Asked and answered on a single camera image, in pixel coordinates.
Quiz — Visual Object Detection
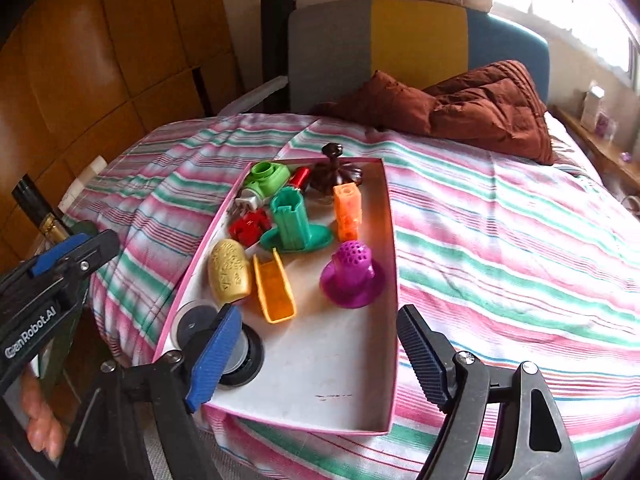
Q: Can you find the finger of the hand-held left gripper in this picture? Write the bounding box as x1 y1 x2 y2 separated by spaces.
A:
27 234 87 278
60 229 121 281

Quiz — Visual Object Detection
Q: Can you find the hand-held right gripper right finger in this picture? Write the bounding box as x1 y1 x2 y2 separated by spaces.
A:
396 304 583 480

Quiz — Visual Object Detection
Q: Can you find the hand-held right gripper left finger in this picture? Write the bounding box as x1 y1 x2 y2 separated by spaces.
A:
65 304 243 480

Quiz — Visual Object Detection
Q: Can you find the dark grey cup toy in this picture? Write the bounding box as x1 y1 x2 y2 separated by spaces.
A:
171 299 265 388

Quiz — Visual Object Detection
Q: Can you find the yellow oval toy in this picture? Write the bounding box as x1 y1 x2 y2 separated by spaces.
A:
207 239 252 305

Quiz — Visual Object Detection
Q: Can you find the orange craft punch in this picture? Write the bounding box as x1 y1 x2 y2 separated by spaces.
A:
252 249 297 324

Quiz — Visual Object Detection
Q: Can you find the pink-edged white cardboard box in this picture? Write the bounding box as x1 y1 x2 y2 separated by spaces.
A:
152 156 401 436

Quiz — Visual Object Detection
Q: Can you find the purple dotted toy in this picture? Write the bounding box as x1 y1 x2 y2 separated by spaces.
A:
320 240 386 308

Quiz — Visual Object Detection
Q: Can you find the red block toy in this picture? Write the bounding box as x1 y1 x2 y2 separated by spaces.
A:
229 210 272 247

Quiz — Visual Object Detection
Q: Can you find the green cup toy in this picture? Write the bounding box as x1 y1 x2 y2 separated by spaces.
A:
260 186 333 253

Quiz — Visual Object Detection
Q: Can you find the small orange block toy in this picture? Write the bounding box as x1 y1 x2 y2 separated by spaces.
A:
332 183 362 242

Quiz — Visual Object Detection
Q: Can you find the green plug night light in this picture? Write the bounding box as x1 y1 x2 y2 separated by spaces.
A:
235 161 292 209

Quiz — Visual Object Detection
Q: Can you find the dark brown flower toy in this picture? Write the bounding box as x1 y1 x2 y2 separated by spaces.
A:
305 142 366 196

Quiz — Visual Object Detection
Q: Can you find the person's left hand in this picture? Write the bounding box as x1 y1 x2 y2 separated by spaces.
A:
22 372 68 461

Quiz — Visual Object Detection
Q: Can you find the dark bottle gold neck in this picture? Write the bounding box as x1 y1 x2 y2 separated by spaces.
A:
12 174 76 241

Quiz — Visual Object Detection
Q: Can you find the white plastic item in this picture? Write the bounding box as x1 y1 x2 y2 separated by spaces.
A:
57 156 108 211

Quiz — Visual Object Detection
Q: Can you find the wooden wardrobe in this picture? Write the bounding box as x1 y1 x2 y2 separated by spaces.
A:
0 0 246 271

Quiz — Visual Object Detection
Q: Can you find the brown quilt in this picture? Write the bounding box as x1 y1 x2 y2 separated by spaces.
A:
310 60 556 166

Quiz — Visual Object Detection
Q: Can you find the white pillow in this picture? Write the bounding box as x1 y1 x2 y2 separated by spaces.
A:
542 110 591 171

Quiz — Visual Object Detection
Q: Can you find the wooden bedside table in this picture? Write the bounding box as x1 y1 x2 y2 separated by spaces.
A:
547 105 640 196

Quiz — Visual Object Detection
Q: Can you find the purple printed box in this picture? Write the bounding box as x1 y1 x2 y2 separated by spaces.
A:
595 112 617 141

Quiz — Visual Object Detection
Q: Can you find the white carton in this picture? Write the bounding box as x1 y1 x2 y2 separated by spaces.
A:
580 85 606 131

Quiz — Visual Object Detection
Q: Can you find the grey yellow blue headboard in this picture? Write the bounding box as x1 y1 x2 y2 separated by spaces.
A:
286 0 551 116

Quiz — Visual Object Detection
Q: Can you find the window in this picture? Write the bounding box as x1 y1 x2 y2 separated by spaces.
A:
490 0 640 81

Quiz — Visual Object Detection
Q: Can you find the white curved rail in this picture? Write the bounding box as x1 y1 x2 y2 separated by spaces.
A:
215 75 288 118

